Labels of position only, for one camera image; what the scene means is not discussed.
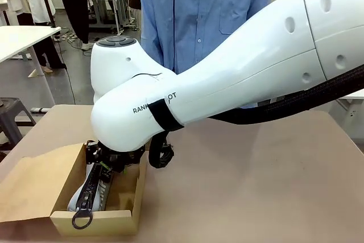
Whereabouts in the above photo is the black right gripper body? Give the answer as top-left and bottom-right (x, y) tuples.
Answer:
(85, 139), (144, 167)

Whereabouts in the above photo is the grey zipper pencil pouch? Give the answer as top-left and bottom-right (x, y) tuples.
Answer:
(67, 163), (115, 230)

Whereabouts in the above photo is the large open cardboard box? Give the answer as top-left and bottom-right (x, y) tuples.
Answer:
(0, 142), (148, 237)

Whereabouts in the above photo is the grey metal stool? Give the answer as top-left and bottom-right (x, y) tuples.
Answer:
(0, 97), (37, 150)

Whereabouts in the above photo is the white side table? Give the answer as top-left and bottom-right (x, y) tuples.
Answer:
(0, 26), (62, 107)

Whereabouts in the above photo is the grey background workbench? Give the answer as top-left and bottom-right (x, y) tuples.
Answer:
(85, 0), (134, 35)

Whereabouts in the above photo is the person in blue shirt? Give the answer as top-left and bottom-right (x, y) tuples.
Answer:
(139, 0), (274, 110)

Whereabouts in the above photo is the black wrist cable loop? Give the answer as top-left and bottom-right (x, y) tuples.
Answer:
(150, 131), (175, 170)

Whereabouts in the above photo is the black velcro strap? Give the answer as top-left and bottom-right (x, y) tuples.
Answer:
(148, 99), (185, 132)

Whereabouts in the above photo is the black hanging neck cable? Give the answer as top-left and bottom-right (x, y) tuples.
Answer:
(169, 0), (177, 73)

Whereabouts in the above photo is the black braided cable sleeve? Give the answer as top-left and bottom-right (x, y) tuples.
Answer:
(210, 63), (364, 126)

